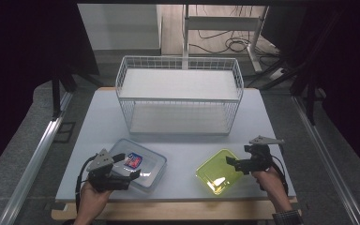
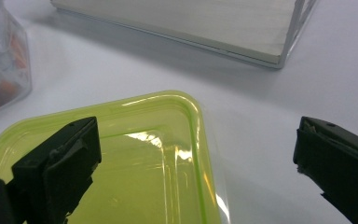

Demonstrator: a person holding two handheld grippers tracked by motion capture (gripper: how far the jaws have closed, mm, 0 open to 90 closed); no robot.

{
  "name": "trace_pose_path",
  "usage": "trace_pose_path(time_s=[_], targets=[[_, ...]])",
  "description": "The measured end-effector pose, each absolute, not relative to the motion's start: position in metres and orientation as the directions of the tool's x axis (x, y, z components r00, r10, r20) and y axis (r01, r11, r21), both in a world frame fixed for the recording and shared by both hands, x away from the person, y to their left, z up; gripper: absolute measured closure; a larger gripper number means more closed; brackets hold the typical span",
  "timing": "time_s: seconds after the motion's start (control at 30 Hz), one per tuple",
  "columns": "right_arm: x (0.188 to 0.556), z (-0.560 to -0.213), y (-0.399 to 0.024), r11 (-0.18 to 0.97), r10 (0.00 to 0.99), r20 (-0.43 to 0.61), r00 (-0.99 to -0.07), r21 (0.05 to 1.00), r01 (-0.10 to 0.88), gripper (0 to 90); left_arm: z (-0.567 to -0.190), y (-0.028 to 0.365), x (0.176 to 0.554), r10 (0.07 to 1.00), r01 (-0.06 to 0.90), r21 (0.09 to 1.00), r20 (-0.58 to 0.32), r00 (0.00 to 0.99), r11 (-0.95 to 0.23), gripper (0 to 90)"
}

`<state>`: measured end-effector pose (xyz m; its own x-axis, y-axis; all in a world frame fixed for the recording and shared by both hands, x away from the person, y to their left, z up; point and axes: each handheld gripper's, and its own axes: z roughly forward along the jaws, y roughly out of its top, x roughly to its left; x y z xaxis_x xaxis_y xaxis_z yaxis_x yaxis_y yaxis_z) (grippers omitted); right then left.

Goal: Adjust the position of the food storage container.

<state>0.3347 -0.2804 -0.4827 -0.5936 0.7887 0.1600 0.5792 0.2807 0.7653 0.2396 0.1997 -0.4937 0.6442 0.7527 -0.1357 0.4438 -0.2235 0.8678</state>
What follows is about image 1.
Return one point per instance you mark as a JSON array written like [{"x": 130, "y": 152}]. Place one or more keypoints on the person's right hand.
[{"x": 272, "y": 184}]

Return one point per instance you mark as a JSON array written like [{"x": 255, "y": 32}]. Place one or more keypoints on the black metal stand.
[
  {"x": 311, "y": 100},
  {"x": 56, "y": 97}
]

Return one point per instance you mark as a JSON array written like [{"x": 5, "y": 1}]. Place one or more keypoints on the green plastic container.
[{"x": 215, "y": 175}]

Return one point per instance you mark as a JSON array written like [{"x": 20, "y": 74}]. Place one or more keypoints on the clear container with blue lid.
[{"x": 150, "y": 162}]

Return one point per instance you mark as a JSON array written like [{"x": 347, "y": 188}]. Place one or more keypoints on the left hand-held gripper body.
[{"x": 101, "y": 162}]

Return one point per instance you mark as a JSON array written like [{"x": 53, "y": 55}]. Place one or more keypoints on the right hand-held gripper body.
[{"x": 259, "y": 159}]

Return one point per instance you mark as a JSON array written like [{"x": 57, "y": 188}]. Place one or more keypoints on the white desk frame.
[{"x": 222, "y": 23}]

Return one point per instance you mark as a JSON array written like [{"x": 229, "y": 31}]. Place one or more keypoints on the person's left hand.
[{"x": 90, "y": 203}]

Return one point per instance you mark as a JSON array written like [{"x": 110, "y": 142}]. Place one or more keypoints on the aluminium rail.
[
  {"x": 325, "y": 159},
  {"x": 34, "y": 165}
]

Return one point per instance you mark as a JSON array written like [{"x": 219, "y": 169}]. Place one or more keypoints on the white cabinet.
[{"x": 118, "y": 26}]

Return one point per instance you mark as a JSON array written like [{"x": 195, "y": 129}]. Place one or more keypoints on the dark curtain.
[
  {"x": 350, "y": 62},
  {"x": 18, "y": 62}
]

